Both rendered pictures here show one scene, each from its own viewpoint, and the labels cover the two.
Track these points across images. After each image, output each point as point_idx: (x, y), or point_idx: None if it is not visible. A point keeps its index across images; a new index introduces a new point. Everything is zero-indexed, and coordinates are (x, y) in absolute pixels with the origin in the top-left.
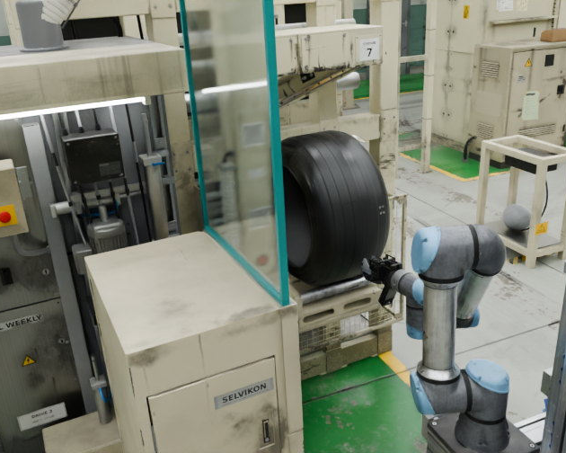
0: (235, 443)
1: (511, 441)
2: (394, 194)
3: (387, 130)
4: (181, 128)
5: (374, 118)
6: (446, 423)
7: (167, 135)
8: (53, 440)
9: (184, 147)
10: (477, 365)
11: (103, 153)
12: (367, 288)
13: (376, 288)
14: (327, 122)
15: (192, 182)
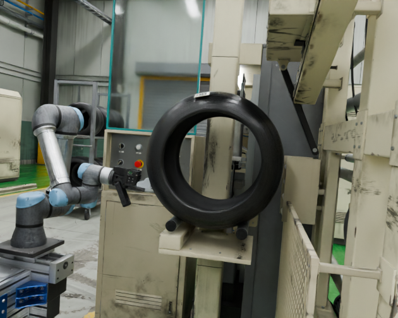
0: None
1: (9, 244)
2: (390, 301)
3: (397, 143)
4: (325, 111)
5: (391, 114)
6: (53, 241)
7: (258, 99)
8: None
9: (322, 127)
10: (38, 193)
11: None
12: (171, 232)
13: (164, 233)
14: (359, 115)
15: (321, 157)
